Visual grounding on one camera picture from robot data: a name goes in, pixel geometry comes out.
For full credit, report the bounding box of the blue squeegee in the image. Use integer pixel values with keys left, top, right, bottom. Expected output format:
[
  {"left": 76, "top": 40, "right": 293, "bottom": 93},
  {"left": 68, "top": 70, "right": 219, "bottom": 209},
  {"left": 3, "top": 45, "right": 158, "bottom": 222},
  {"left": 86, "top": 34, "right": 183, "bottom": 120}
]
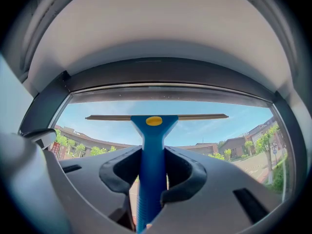
[{"left": 84, "top": 113, "right": 229, "bottom": 234}]

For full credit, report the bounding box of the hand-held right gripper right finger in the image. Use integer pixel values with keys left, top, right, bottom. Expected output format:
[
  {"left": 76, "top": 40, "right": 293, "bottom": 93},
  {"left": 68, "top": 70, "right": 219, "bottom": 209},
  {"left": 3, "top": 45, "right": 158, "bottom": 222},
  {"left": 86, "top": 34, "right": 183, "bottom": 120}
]
[{"left": 151, "top": 145, "right": 283, "bottom": 232}]

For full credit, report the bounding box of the dark red sign board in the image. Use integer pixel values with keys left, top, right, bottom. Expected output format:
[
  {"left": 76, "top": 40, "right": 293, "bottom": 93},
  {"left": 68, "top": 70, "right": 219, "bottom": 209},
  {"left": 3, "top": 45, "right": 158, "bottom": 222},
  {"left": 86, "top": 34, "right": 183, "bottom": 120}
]
[{"left": 49, "top": 141, "right": 67, "bottom": 160}]

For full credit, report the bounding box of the round blue road sign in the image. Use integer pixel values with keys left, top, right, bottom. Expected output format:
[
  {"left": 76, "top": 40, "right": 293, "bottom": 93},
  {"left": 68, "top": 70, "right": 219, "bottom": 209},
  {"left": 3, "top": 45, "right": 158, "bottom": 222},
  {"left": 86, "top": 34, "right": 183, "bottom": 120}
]
[{"left": 272, "top": 142, "right": 278, "bottom": 168}]

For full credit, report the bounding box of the window with dark frame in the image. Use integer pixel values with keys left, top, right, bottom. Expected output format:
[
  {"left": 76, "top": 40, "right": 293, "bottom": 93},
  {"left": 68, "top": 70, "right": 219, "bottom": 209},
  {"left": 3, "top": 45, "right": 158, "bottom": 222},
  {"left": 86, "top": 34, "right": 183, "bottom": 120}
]
[{"left": 18, "top": 57, "right": 308, "bottom": 204}]

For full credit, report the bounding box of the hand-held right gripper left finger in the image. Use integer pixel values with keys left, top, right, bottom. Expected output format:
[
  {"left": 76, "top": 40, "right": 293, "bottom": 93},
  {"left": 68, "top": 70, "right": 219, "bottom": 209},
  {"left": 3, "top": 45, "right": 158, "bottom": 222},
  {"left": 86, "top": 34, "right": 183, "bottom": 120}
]
[{"left": 58, "top": 145, "right": 143, "bottom": 230}]

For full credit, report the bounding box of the dark brown building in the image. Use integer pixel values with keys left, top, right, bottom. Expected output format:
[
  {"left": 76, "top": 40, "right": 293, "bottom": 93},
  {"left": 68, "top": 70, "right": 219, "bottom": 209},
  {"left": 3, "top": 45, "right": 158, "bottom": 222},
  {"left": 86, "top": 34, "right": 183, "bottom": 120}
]
[{"left": 54, "top": 125, "right": 219, "bottom": 159}]

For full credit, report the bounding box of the small brown building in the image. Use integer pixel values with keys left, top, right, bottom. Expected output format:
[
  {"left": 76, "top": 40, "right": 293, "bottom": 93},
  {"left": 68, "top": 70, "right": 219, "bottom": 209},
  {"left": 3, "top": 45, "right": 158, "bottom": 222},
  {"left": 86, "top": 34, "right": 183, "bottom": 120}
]
[{"left": 218, "top": 117, "right": 281, "bottom": 158}]

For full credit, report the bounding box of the large window glass pane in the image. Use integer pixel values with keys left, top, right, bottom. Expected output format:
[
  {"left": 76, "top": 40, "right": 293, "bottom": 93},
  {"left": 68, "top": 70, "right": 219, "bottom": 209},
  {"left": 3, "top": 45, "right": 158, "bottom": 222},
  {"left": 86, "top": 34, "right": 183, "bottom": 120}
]
[{"left": 50, "top": 85, "right": 288, "bottom": 202}]

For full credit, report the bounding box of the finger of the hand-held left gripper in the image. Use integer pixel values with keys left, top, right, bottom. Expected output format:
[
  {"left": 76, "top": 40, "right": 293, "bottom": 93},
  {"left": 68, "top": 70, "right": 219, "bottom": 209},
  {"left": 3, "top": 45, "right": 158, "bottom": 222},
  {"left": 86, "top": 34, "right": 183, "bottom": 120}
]
[{"left": 23, "top": 128, "right": 57, "bottom": 150}]

